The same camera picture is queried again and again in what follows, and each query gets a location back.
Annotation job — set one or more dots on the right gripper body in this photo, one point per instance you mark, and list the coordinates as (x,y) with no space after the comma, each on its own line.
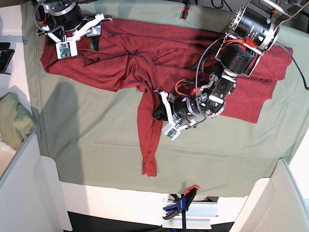
(69,14)

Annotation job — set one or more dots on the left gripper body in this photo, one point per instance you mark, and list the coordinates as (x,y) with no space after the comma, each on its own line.
(184,110)

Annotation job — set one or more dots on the red long-sleeve shirt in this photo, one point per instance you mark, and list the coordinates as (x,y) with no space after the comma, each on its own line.
(149,56)

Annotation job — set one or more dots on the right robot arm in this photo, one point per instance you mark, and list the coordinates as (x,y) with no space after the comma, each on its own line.
(69,26)

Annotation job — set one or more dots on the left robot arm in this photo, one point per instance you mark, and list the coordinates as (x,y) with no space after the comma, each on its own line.
(252,31)

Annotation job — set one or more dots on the black tablet device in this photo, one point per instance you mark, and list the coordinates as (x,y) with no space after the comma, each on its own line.
(6,55)

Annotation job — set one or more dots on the blue orange bar clamp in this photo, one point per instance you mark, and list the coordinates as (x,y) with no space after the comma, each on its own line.
(181,205)

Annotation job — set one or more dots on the orange black clamp top middle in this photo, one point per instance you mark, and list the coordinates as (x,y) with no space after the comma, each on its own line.
(185,10)

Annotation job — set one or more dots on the crumpled green cloth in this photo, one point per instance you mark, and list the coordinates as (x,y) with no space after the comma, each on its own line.
(16,122)

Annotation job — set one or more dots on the white bin right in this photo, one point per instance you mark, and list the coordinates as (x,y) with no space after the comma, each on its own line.
(275,204)

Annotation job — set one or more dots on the white bin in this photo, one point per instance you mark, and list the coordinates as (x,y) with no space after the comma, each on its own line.
(275,204)
(31,196)

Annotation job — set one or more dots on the white bin left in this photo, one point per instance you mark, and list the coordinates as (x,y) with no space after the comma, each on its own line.
(31,196)

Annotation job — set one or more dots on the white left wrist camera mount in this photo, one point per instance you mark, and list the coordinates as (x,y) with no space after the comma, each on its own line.
(172,130)

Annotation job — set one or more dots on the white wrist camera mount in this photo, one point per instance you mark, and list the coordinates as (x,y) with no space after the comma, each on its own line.
(65,43)
(172,130)

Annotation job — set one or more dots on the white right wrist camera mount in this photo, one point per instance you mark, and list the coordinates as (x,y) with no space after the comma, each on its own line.
(65,43)

